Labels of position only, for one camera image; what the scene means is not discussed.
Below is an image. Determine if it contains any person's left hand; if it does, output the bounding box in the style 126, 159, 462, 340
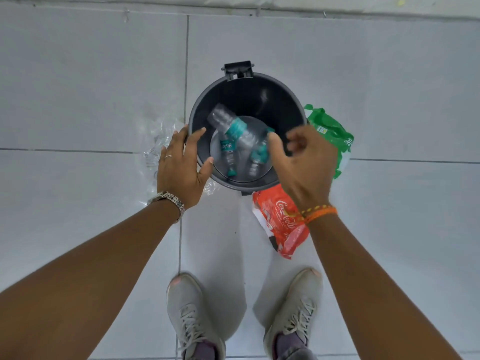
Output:
156, 124, 215, 211

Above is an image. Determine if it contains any person's right hand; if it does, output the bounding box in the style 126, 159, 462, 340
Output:
266, 125, 338, 214

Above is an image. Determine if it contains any clear plastic wrap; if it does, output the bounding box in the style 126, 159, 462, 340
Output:
139, 115, 220, 207

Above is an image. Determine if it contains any green Sprite plastic wrapper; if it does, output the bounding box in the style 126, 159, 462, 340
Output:
303, 103, 355, 180

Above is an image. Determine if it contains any clear bottle teal label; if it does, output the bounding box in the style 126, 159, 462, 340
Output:
246, 127, 277, 180
219, 136, 239, 178
207, 103, 263, 149

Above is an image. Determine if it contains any red Coca-Cola plastic wrapper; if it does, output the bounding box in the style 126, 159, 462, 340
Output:
251, 183, 311, 260

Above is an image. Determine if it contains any black plastic trash bin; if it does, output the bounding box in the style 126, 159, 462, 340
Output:
187, 60, 308, 196

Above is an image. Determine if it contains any person's right forearm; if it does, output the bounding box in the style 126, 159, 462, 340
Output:
307, 213, 462, 360

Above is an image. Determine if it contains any person's left forearm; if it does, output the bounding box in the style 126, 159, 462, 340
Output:
0, 200, 181, 360

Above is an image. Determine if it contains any person's right grey sneaker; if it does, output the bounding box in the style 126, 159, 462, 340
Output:
263, 267, 324, 360

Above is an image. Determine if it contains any person's grey sneaker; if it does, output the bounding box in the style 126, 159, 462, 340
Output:
263, 267, 324, 360
166, 272, 227, 360

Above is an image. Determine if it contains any person's left grey sneaker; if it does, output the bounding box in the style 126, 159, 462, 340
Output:
166, 272, 227, 360

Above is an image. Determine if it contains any silver metal wristwatch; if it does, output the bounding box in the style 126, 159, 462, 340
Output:
146, 190, 187, 224

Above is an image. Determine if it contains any purple sock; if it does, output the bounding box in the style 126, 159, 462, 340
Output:
275, 331, 307, 355
193, 340, 218, 360

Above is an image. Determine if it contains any orange thread bracelet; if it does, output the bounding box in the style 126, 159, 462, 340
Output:
283, 204, 338, 226

